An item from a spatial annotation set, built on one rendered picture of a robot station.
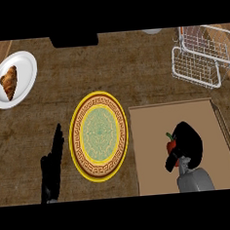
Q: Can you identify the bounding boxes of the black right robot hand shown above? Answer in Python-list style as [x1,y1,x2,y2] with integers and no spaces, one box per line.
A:
[162,119,206,173]

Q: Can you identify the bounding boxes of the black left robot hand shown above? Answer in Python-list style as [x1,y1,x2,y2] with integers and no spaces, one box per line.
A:
[35,122,70,205]

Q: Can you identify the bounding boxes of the red bell pepper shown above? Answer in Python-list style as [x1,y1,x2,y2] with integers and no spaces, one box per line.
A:
[165,131,180,169]

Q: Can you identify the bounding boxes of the brown tray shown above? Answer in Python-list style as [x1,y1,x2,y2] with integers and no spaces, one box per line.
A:
[128,96,230,198]

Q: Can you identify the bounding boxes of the yellow patterned round plate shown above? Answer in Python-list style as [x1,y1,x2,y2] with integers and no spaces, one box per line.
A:
[64,88,133,186]

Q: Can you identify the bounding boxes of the brown croissant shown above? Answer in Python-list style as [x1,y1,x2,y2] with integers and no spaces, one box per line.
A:
[0,64,19,102]

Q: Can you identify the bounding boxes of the white round plate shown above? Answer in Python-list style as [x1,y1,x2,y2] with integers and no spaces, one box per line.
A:
[0,49,41,110]

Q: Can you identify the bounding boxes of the pale grey round object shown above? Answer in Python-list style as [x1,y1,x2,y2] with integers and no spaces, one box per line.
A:
[141,27,164,37]

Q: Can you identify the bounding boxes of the black appliance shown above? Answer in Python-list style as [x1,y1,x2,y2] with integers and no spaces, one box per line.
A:
[49,32,99,50]

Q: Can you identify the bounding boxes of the white wire tiered basket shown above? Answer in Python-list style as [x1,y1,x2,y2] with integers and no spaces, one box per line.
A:
[168,21,230,93]

